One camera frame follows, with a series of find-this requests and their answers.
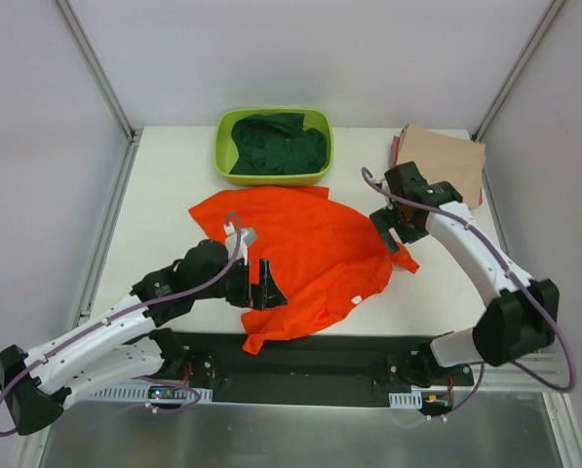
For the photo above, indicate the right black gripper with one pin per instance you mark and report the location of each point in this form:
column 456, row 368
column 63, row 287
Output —
column 392, row 220

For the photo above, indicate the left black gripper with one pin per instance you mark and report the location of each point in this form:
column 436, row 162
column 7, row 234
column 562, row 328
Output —
column 254, row 286

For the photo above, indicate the orange t shirt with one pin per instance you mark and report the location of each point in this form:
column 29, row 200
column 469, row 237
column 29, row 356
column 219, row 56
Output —
column 325, row 257

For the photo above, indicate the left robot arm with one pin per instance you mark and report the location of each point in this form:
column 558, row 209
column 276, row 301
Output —
column 125, row 322

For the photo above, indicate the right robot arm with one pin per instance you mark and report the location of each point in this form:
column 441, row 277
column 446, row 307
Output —
column 520, row 315

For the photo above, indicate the beige folded t shirt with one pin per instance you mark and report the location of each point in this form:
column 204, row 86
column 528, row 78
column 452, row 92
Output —
column 445, row 158

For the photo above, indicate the green plastic bin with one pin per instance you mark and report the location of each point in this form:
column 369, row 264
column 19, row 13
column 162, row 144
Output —
column 226, row 153

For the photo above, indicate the dark green t shirt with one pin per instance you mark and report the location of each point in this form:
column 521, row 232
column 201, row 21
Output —
column 277, row 145

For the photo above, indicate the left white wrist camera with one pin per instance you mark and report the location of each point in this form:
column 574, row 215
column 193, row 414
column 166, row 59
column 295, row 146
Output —
column 242, row 239

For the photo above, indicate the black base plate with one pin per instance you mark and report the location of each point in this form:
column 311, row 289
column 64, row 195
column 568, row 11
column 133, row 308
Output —
column 318, row 370

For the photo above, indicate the right aluminium frame post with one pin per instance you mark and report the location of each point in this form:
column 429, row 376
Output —
column 531, row 46

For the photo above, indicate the aluminium frame post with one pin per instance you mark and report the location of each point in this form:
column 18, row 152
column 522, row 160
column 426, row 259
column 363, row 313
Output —
column 89, row 56
column 531, row 46

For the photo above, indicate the left white cable duct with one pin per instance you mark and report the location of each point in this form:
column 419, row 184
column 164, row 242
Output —
column 125, row 392

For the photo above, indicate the white cable duct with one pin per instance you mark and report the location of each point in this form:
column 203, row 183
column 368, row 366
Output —
column 125, row 392
column 405, row 400

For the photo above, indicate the right white cable duct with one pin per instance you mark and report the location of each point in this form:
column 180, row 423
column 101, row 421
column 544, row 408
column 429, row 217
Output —
column 405, row 400

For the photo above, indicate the front aluminium rail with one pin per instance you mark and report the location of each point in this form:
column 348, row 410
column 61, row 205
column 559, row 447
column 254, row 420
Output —
column 510, row 378

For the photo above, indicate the left aluminium frame post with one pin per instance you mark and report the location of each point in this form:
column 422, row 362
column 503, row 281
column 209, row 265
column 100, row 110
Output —
column 89, row 56

